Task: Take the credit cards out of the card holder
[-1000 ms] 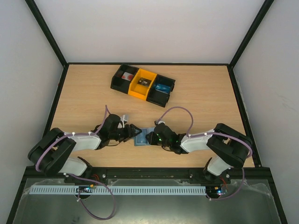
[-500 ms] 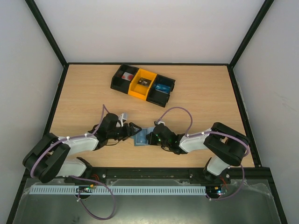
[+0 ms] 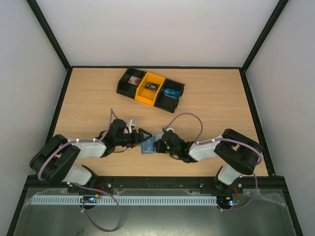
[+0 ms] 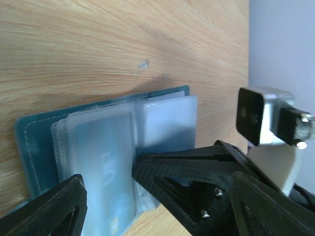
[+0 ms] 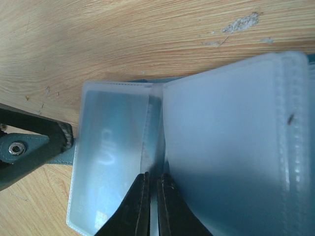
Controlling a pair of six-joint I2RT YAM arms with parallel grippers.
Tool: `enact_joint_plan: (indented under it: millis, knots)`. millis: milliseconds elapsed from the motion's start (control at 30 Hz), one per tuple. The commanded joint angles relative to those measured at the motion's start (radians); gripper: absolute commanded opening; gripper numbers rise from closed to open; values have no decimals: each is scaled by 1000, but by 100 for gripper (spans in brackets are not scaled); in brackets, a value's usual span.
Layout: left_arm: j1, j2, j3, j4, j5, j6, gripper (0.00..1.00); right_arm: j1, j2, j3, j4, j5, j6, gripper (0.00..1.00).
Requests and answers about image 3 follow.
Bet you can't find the blue card in bin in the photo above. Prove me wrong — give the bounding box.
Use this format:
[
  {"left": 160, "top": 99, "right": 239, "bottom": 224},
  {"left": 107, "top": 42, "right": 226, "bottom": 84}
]
[{"left": 163, "top": 88, "right": 180, "bottom": 98}]

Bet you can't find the white slotted cable duct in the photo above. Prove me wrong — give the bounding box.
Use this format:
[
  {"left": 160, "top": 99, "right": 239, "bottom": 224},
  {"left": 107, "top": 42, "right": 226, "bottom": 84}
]
[{"left": 31, "top": 195, "right": 217, "bottom": 206}]

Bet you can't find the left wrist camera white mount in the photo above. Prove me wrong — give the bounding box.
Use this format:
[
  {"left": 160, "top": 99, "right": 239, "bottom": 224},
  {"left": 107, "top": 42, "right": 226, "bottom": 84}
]
[{"left": 126, "top": 118, "right": 137, "bottom": 133}]

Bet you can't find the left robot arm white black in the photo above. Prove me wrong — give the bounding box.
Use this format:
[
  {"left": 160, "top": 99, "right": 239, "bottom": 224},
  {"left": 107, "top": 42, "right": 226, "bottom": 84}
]
[{"left": 30, "top": 118, "right": 152, "bottom": 185}]

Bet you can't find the black mounting rail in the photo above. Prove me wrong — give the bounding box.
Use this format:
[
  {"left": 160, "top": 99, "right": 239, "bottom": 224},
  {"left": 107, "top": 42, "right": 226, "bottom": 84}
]
[{"left": 23, "top": 175, "right": 288, "bottom": 196}]

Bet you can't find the black storage bin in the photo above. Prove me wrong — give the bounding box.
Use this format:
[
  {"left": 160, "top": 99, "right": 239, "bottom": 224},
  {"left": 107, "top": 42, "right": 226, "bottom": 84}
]
[
  {"left": 154, "top": 78, "right": 185, "bottom": 113},
  {"left": 116, "top": 67, "right": 146, "bottom": 99}
]

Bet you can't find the red white card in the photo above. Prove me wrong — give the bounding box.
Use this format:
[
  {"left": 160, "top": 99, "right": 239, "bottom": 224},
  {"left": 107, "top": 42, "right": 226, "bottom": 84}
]
[{"left": 128, "top": 76, "right": 141, "bottom": 86}]

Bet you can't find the right black storage bin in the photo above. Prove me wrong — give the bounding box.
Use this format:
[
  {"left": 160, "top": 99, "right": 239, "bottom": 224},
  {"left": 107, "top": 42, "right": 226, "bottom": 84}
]
[{"left": 154, "top": 78, "right": 185, "bottom": 113}]

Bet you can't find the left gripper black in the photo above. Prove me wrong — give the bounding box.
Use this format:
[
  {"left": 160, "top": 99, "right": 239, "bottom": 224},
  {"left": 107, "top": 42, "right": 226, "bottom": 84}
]
[{"left": 115, "top": 128, "right": 152, "bottom": 148}]

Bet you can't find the black enclosure frame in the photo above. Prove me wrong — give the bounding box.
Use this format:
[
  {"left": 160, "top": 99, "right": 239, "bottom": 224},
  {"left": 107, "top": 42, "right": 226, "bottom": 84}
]
[{"left": 7, "top": 0, "right": 303, "bottom": 236}]

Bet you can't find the teal leather card holder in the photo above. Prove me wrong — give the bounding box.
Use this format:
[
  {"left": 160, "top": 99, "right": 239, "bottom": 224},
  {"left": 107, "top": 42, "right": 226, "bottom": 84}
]
[{"left": 140, "top": 133, "right": 163, "bottom": 154}]

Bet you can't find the dark card in yellow bin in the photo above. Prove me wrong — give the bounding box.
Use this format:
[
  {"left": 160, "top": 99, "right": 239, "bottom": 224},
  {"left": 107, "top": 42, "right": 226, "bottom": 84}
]
[{"left": 145, "top": 82, "right": 159, "bottom": 91}]

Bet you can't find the yellow storage bin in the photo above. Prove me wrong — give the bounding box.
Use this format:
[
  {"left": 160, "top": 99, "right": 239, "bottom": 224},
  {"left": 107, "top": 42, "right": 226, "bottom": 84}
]
[{"left": 135, "top": 72, "right": 166, "bottom": 106}]

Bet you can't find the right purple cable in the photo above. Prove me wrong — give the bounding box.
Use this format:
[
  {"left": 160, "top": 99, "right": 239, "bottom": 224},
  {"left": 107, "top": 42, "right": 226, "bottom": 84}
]
[{"left": 168, "top": 112, "right": 263, "bottom": 212}]

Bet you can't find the left black storage bin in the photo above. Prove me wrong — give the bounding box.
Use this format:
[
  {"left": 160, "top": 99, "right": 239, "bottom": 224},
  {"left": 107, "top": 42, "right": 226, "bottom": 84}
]
[{"left": 116, "top": 67, "right": 146, "bottom": 99}]

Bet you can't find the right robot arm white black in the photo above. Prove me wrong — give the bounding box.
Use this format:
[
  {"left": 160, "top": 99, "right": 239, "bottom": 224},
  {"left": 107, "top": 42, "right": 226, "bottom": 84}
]
[{"left": 154, "top": 129, "right": 262, "bottom": 193}]

